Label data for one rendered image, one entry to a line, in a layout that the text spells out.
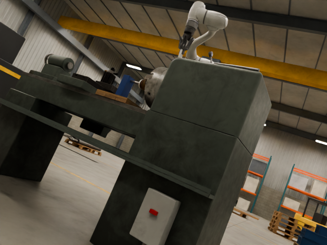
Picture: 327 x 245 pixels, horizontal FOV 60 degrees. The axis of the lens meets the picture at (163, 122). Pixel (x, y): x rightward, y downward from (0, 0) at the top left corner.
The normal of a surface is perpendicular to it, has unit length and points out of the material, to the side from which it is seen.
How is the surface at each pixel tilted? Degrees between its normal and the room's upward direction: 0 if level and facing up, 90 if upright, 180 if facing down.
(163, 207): 90
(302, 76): 90
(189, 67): 90
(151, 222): 90
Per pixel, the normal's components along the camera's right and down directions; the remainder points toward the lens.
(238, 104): -0.44, -0.32
